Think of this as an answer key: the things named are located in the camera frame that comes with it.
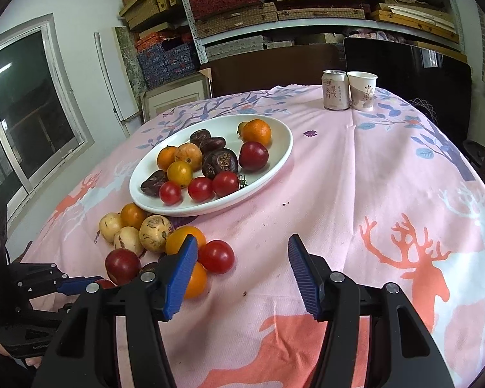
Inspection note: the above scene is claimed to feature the white framed sliding window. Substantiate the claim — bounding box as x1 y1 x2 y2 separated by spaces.
0 14 95 227

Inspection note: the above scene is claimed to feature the pale drink can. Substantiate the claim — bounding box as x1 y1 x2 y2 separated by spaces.
322 70 350 111

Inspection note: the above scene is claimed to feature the white oval plate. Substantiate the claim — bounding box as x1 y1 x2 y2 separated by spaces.
128 114 294 217

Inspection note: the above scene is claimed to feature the pile of small straw cases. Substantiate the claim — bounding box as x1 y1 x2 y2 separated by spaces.
118 0 184 31

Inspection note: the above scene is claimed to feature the pink deer print tablecloth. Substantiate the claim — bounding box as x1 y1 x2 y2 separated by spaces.
6 85 485 388

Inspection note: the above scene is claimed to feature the row of grey patterned boxes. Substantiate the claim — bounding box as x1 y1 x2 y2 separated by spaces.
204 36 296 60

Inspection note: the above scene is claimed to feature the stack of flat yellow boxes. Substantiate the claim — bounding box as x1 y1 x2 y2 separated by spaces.
370 2 457 41

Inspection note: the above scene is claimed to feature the orange tomato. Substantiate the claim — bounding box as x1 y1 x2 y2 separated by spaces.
165 226 207 256
120 203 148 230
167 161 194 189
183 262 208 300

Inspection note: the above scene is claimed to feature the pink cloth bundle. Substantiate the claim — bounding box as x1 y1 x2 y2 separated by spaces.
345 26 409 43

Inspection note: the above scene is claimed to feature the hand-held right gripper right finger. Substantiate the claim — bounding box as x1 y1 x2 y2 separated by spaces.
288 233 455 388

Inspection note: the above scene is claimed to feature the framed cardboard panel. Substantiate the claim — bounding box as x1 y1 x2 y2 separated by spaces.
139 68 213 124

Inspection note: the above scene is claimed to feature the dark red plum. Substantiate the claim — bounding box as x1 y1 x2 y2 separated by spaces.
105 249 142 286

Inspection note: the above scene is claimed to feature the orange mandarin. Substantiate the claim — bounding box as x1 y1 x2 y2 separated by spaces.
242 118 272 147
157 145 178 171

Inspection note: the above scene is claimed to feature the white metal shelf rack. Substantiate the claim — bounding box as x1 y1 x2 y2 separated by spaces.
174 0 467 65

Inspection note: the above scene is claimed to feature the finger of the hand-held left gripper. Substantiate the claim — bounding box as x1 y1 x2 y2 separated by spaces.
10 264 105 297

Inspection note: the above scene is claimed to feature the white paper cup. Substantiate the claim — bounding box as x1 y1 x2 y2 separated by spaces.
347 71 378 113

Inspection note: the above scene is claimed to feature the row of orange patterned boxes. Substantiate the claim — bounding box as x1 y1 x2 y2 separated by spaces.
134 28 195 51

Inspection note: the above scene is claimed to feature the stack of blue patterned boxes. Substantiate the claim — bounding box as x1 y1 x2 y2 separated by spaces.
135 40 199 90

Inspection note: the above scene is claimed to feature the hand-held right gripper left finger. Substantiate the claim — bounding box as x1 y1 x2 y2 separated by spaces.
32 234 199 388

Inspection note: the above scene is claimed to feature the dark brown wooden board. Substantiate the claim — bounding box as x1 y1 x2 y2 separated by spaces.
200 44 346 98

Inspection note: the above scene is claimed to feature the stack of woven straw boxes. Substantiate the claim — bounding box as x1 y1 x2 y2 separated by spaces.
182 0 445 39

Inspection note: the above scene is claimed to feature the black glass panel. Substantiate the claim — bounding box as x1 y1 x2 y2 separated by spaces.
343 36 473 138

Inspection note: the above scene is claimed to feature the white leaning panel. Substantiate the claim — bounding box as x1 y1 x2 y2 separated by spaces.
94 30 142 138

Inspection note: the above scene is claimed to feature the striped yellow pepino melon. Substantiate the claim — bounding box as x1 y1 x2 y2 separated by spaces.
139 215 175 252

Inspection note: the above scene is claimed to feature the grey marble slab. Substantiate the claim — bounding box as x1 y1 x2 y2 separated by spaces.
114 26 148 92

